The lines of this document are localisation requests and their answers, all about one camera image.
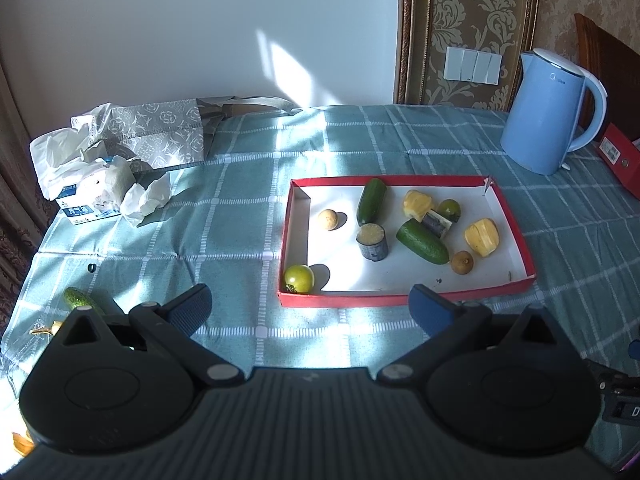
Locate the small whole cucumber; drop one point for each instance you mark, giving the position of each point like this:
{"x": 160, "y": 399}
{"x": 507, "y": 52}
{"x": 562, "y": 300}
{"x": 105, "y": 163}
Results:
{"x": 80, "y": 300}

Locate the thick sugarcane piece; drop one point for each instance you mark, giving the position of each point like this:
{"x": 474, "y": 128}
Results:
{"x": 372, "y": 242}

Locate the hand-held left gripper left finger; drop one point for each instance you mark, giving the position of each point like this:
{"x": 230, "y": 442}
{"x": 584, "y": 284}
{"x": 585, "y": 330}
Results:
{"x": 192, "y": 306}

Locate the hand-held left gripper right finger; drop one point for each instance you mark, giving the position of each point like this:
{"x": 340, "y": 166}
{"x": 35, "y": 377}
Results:
{"x": 425, "y": 308}

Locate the long cucumber piece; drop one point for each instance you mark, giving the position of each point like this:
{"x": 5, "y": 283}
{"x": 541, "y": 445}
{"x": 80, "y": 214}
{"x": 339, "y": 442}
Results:
{"x": 371, "y": 201}

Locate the white wall switch panel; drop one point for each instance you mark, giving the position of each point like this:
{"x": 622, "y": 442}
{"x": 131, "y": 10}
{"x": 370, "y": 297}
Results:
{"x": 472, "y": 65}

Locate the green checked tablecloth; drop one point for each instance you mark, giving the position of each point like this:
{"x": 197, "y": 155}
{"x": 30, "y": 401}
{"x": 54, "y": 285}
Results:
{"x": 225, "y": 240}

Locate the grey patterned gift bag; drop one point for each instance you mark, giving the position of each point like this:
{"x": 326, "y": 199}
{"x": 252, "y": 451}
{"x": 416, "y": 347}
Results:
{"x": 155, "y": 130}

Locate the red shallow cardboard box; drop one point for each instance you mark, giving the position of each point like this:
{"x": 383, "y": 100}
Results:
{"x": 400, "y": 270}

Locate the split sugarcane piece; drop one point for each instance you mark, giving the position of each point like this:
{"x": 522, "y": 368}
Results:
{"x": 437, "y": 222}

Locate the gold wall frame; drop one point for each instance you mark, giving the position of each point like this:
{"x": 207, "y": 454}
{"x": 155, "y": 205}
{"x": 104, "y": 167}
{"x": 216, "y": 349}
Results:
{"x": 415, "y": 35}

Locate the green tomato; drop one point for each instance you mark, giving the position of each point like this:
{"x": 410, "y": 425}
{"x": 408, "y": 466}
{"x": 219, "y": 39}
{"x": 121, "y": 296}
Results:
{"x": 450, "y": 206}
{"x": 299, "y": 278}

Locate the brown kiwi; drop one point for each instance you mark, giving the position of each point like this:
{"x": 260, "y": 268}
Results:
{"x": 462, "y": 262}

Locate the crumpled white tissue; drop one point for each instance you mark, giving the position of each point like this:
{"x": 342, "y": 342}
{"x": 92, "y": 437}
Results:
{"x": 147, "y": 200}

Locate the red flat box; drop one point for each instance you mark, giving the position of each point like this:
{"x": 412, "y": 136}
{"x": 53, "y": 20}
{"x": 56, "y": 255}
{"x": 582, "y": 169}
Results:
{"x": 622, "y": 160}

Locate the brown patterned curtain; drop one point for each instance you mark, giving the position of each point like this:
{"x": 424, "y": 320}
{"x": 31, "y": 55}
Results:
{"x": 15, "y": 185}

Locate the blue electric kettle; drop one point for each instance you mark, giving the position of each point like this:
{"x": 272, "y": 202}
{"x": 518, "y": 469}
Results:
{"x": 542, "y": 110}

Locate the white plastic bag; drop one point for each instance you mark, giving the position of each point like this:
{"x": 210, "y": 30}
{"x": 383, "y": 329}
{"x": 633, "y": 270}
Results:
{"x": 55, "y": 155}

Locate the small yellow jackfruit piece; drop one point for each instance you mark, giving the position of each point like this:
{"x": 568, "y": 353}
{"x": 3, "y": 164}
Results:
{"x": 417, "y": 203}

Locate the brown wooden chair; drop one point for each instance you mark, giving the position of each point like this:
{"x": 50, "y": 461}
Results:
{"x": 607, "y": 70}

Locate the short cucumber piece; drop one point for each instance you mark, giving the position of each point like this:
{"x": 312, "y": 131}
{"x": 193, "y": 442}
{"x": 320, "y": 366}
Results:
{"x": 422, "y": 241}

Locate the yellow banana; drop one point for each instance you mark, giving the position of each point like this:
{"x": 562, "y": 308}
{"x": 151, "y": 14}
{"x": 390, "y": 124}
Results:
{"x": 44, "y": 330}

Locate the pile of banana peels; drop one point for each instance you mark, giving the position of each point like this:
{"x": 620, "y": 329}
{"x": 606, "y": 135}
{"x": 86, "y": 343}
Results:
{"x": 22, "y": 442}

